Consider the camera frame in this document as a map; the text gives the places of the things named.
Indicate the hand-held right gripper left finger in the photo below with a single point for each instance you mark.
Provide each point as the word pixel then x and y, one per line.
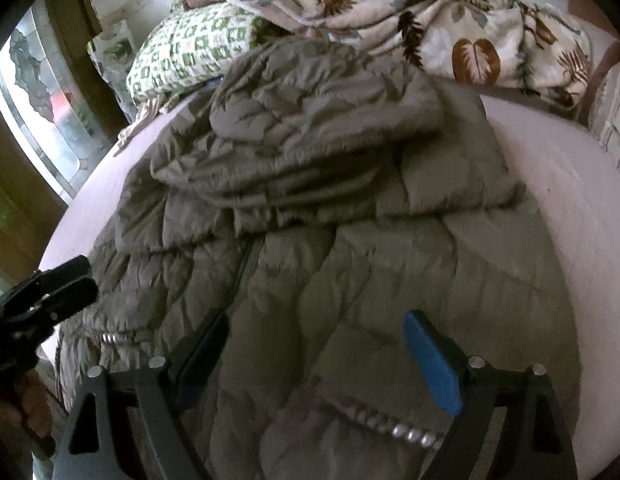
pixel 204 355

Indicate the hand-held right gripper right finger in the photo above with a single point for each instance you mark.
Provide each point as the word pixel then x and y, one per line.
pixel 432 365

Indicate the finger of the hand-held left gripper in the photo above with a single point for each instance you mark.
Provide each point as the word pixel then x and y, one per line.
pixel 64 272
pixel 72 300

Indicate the grey quilted hooded jacket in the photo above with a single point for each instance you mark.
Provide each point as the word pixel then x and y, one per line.
pixel 340 270

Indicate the person's left hand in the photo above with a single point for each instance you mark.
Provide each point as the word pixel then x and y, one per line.
pixel 32 400

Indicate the small striped cloth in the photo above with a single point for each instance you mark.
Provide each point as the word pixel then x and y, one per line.
pixel 139 122

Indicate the stained glass window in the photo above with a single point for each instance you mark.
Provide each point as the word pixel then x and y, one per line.
pixel 39 90

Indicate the green floral cushion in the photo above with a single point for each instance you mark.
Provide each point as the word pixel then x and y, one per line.
pixel 114 50

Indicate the green checkered pillow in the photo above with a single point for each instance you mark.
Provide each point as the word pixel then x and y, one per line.
pixel 189 45

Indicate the leaf print blanket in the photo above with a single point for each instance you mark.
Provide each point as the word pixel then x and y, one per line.
pixel 440 25

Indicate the dark wooden window frame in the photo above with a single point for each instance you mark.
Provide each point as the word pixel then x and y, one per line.
pixel 74 20

